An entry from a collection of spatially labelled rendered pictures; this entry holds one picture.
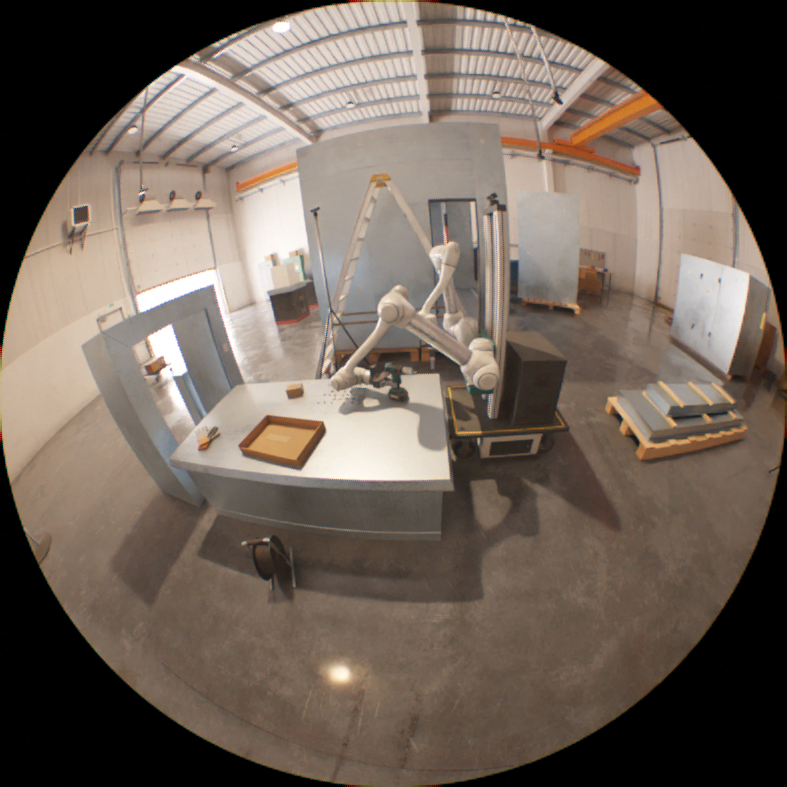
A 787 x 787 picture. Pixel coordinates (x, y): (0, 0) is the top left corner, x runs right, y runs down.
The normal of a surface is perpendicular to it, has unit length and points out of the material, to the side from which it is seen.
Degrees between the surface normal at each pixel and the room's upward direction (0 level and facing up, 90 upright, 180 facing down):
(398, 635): 0
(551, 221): 90
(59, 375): 90
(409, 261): 90
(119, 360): 90
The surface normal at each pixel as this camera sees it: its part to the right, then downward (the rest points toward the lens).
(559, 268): -0.47, 0.50
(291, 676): -0.10, -0.85
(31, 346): 0.98, -0.01
